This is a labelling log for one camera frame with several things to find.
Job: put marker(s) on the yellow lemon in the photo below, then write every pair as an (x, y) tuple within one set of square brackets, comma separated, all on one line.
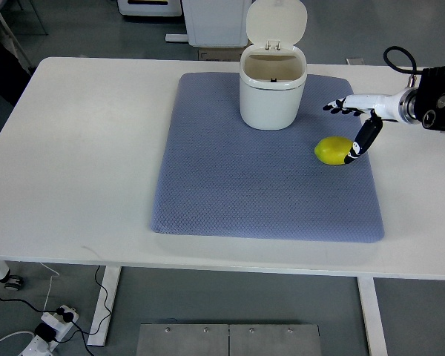
[(333, 150)]

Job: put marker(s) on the blue quilted mat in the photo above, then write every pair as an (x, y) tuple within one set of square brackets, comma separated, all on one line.
[(220, 177)]

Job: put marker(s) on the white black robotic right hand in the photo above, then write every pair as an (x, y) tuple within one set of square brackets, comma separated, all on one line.
[(379, 108)]

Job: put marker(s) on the white power strip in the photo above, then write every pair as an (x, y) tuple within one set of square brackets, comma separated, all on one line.
[(51, 331)]

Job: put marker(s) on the white trash bin with lid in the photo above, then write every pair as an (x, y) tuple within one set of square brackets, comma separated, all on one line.
[(273, 70)]

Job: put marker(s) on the caster wheel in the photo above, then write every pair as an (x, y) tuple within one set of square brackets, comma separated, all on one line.
[(14, 282)]

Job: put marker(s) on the cardboard box behind table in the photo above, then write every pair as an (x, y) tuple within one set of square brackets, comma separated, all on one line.
[(220, 54)]

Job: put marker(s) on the white table frame legs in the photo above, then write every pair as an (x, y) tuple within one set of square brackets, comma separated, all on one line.
[(114, 302)]

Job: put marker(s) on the grey metal floor plate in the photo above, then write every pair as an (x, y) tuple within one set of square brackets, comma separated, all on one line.
[(228, 339)]

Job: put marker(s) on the white cabinet in background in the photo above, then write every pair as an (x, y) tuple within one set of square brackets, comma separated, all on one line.
[(213, 24)]

